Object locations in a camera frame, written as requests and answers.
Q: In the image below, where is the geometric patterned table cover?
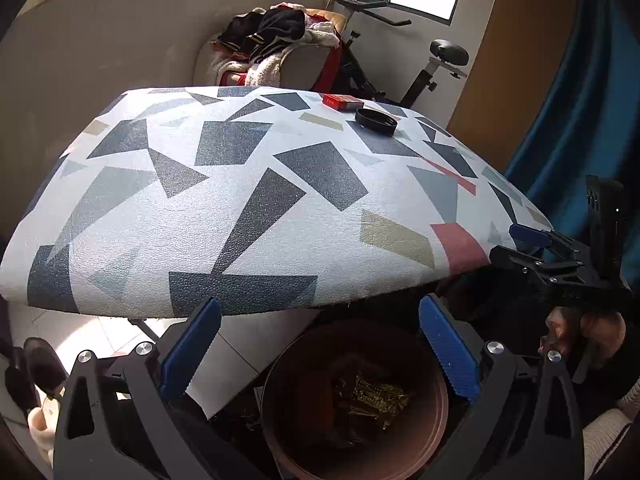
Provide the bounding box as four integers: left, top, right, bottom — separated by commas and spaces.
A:
0, 85, 553, 318

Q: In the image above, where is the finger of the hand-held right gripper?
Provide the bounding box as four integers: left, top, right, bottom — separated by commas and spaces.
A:
489, 245, 597, 292
509, 224, 594, 271

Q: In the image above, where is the blue curtain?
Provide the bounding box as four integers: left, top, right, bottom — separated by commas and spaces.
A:
505, 0, 640, 241

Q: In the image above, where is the black shoe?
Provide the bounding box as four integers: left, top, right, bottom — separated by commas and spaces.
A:
22, 337, 68, 401

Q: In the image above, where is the red cloth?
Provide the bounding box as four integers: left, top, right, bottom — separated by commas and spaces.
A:
312, 45, 347, 92

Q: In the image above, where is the dark striped jacket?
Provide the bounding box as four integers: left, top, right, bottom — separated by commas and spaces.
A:
217, 4, 307, 61

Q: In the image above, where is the gold foil wrapper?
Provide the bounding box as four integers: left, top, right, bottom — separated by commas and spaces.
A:
345, 372, 412, 431

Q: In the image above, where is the white slipper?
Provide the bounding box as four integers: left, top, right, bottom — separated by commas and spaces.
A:
27, 395, 63, 467

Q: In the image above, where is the person's right hand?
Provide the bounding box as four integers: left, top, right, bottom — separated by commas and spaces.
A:
539, 307, 627, 361

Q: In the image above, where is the black exercise bike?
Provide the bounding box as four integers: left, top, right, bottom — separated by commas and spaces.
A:
320, 0, 471, 111

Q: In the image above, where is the black round lid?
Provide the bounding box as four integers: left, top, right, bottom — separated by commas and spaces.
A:
355, 108, 398, 136

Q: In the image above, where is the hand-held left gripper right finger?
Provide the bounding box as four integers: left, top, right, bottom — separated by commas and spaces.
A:
415, 294, 586, 480

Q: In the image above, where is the small red box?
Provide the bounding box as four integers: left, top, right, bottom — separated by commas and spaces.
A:
322, 93, 364, 111

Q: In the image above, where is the metal table leg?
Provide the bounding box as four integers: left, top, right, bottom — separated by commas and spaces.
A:
127, 316, 166, 342

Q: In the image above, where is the wooden door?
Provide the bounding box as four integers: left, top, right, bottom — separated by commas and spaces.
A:
445, 0, 586, 161

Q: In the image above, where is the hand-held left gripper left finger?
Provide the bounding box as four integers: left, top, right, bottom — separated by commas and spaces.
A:
52, 296, 266, 480

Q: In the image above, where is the white fluffy blanket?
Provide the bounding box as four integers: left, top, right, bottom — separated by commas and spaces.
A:
212, 19, 341, 89

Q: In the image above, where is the brown trash bin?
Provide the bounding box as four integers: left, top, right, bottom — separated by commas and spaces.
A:
260, 317, 451, 480

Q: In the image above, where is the beige chair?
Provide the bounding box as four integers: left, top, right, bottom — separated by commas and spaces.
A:
192, 7, 348, 92

